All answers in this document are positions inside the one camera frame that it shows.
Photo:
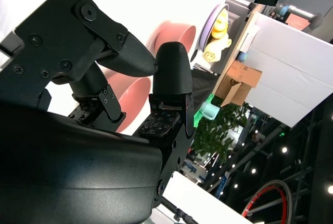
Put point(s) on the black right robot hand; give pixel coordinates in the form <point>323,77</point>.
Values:
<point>78,169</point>

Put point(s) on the pink plastic bowl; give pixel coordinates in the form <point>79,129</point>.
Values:
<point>177,35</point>
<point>132,96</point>

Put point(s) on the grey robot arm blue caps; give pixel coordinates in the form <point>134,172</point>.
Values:
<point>316,20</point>

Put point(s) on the yellow plastic toy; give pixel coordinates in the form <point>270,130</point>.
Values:
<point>219,26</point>

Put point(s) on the purple plate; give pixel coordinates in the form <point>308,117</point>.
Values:
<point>208,26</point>

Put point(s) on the cream plastic toy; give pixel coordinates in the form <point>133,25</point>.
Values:
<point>216,49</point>

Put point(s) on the white foam board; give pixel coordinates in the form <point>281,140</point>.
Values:
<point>286,73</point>

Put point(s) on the brown cardboard box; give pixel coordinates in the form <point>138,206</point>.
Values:
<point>242,78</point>

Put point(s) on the mint green cup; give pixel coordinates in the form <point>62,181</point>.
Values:
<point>209,110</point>

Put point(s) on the green leafy plant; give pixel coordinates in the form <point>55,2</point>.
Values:
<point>221,135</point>

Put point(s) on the red rimmed wheel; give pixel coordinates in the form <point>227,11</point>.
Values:
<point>261,187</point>

